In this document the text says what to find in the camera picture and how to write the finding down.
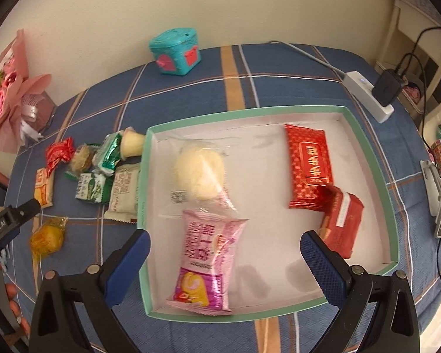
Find white shelf unit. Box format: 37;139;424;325
374;0;441;121

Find clear-wrapped white round pastry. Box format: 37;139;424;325
156;137;236;218

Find orange swiss roll packet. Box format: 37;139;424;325
34;167;55;209

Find red patterned snack packet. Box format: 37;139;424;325
284;124;334;211

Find yellow pudding jelly cup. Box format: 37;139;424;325
120;127;146;160

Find small green white snack packet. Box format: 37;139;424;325
75;172;114;203

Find white power strip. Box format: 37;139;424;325
343;71;394;124

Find pale beige printed snack packet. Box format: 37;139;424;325
103;163;140;223

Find green white foil snack packet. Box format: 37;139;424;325
92;131;122;176

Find pink swiss roll packet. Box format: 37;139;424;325
166;209;248;316

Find yellow cake clear wrapper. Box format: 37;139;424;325
29;217;68;258

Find person's left hand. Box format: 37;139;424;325
0;265;31;337

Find white tray with green rim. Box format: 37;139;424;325
138;105;400;323

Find red box-shaped snack packet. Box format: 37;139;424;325
318;183;364;259

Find black power adapter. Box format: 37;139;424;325
371;69;405;107

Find teal toy box pink doors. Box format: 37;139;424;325
149;28;201;76

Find small red crinkled snack packet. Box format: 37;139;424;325
45;137;75;174

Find pink paper flower bouquet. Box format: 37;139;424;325
0;29;56;154

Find white power cable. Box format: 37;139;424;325
268;40;348;80

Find black cable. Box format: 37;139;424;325
397;25;441;126

